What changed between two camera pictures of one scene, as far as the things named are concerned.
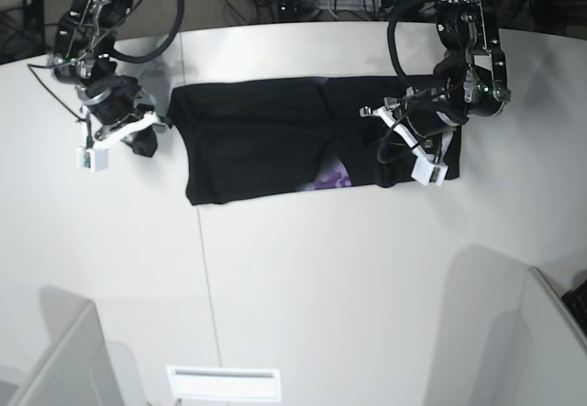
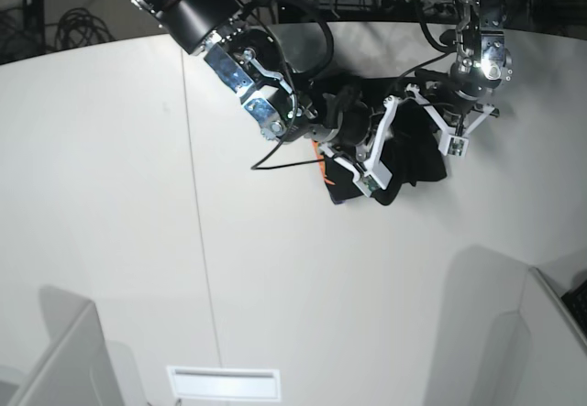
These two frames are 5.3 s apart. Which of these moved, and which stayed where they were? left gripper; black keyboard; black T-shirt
Moved: left gripper; black T-shirt
Stayed: black keyboard
